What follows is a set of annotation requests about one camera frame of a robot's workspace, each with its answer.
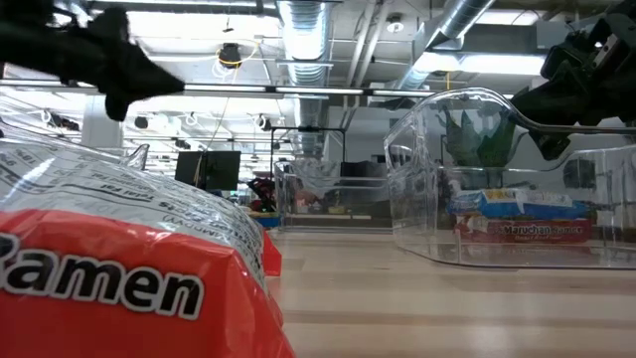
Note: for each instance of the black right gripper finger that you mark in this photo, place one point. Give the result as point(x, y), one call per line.
point(551, 145)
point(546, 107)

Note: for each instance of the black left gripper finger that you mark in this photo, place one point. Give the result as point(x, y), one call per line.
point(129, 74)
point(111, 25)

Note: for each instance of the red Maruchan ramen pack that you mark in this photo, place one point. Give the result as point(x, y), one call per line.
point(522, 231)

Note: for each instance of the orange Maruchan ramen pack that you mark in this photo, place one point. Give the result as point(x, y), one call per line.
point(124, 323)
point(270, 256)

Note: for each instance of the green plant in white pot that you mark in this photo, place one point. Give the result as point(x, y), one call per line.
point(484, 144)

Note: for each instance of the clear plastic storage bin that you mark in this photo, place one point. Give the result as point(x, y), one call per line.
point(283, 199)
point(412, 199)
point(139, 156)

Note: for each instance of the black ceiling-mounted device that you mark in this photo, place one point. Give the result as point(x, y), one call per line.
point(230, 53)

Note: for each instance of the black computer monitor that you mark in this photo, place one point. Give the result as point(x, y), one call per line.
point(223, 169)
point(186, 164)

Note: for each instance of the round white ceiling fixture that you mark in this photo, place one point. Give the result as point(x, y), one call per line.
point(395, 26)

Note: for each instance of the person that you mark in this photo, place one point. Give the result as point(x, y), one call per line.
point(261, 191)

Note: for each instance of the dark wall-mounted box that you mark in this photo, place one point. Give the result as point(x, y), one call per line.
point(579, 174)

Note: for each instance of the silver ceiling air duct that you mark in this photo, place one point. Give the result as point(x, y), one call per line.
point(304, 40)
point(457, 20)

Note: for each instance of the black ceiling light rail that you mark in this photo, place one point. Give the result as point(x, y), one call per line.
point(270, 90)

